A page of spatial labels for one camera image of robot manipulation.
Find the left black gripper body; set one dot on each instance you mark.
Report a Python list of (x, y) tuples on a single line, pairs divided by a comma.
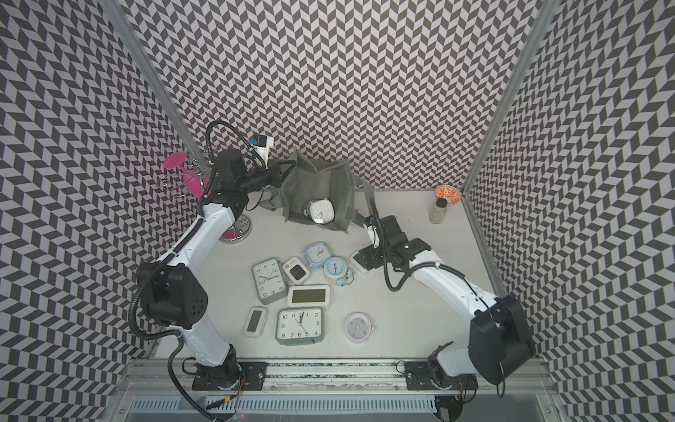
[(263, 178)]

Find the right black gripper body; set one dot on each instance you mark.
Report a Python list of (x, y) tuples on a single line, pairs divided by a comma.
[(378, 257)]

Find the green canvas bag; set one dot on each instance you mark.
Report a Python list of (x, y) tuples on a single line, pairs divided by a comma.
[(314, 179)]

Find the white square analog clock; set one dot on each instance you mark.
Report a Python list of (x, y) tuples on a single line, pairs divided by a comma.
[(321, 211)]

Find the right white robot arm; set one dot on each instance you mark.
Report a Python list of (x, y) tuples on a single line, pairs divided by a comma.
[(500, 339)]

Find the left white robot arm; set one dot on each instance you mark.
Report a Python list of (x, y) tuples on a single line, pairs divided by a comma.
[(169, 300)]

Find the small white digital clock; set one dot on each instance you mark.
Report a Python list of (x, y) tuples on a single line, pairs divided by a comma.
[(359, 262)]

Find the blue round twin-bell clock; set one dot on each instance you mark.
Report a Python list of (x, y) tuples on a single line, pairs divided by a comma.
[(335, 269)]

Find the light blue square clock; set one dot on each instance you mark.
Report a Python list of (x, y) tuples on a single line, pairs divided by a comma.
[(317, 254)]

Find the white orange digital clock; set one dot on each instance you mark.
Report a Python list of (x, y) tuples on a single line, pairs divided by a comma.
[(296, 271)]

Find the grey-green tall analog clock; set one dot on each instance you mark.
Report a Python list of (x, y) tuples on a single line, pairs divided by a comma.
[(269, 281)]

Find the white wide digital clock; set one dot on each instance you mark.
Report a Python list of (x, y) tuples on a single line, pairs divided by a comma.
[(309, 296)]

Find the grey-green large analog clock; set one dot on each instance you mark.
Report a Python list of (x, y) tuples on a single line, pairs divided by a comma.
[(300, 326)]

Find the small grey digital clock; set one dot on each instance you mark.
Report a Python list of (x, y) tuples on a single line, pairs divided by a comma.
[(255, 322)]

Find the small glass bottle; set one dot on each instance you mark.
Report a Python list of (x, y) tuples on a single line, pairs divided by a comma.
[(439, 210)]

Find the orange patterned bowl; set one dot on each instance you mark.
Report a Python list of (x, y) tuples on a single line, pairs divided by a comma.
[(451, 194)]

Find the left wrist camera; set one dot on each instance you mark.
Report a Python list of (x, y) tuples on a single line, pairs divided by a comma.
[(262, 145)]

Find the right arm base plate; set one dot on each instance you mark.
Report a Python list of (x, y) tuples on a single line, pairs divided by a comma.
[(420, 376)]

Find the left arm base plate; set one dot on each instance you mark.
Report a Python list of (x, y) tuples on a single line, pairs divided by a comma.
[(231, 377)]

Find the aluminium front rail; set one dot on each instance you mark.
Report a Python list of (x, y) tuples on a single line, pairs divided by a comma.
[(378, 376)]

